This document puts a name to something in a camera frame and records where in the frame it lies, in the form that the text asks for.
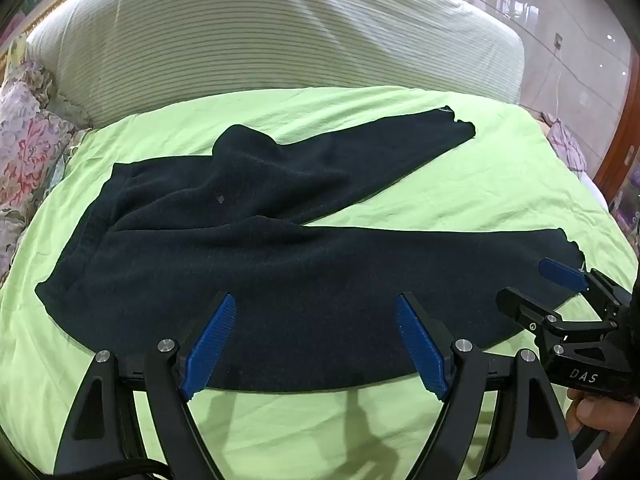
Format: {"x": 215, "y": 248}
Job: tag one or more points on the wooden door frame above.
{"x": 615, "y": 140}

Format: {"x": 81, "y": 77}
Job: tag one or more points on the green bed sheet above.
{"x": 450, "y": 180}

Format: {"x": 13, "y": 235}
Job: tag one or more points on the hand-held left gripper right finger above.
{"x": 420, "y": 345}

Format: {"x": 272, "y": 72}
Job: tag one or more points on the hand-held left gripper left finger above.
{"x": 212, "y": 342}

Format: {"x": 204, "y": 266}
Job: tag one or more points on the wall socket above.
{"x": 558, "y": 41}

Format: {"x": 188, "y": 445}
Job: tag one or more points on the black pants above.
{"x": 240, "y": 260}

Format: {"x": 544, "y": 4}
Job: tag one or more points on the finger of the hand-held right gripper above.
{"x": 525, "y": 310}
{"x": 560, "y": 272}

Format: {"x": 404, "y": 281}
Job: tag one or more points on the floral cloth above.
{"x": 567, "y": 145}

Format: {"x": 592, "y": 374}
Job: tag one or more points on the person's right hand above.
{"x": 595, "y": 410}

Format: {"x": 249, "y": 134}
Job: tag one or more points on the floral pillow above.
{"x": 30, "y": 150}

